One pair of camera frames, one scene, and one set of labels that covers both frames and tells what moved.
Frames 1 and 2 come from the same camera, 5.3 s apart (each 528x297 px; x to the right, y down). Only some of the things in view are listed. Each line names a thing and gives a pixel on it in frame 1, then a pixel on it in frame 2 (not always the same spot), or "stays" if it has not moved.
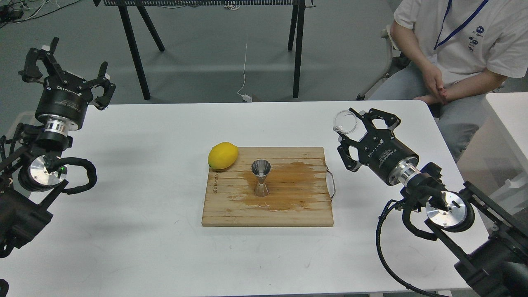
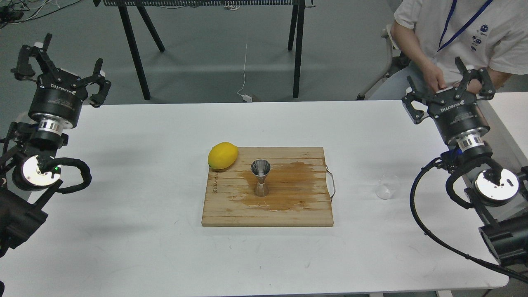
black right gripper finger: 350,163 → 414,115
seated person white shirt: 458,51 stays
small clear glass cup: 345,122 → 387,185
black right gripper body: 381,150 → 455,116
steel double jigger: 261,168 stays
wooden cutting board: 297,183 stays
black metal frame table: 297,25 stays
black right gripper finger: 391,120 → 488,93
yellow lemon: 222,155 stays
